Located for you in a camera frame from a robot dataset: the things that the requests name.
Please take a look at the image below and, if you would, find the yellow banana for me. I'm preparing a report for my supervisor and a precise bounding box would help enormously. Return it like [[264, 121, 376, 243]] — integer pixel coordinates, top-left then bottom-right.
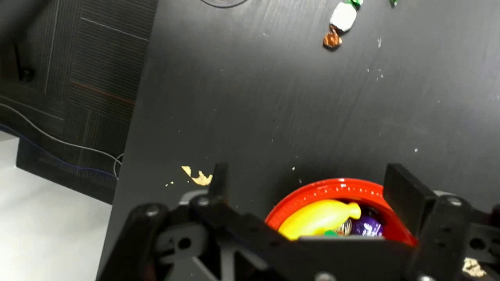
[[278, 199, 362, 240]]

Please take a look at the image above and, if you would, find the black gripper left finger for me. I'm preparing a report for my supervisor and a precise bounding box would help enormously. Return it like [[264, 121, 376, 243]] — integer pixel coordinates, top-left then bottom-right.
[[209, 163, 228, 201]]

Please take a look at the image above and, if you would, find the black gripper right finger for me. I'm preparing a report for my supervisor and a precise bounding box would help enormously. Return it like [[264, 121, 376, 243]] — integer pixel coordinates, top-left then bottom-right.
[[384, 163, 436, 233]]

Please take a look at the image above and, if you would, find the red bowl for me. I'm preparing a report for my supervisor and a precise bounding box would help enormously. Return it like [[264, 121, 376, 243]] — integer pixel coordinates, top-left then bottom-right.
[[265, 177, 417, 246]]

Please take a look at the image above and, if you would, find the wrapped candy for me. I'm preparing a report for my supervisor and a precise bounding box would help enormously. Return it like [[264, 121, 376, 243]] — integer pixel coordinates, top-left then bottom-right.
[[322, 0, 364, 49]]

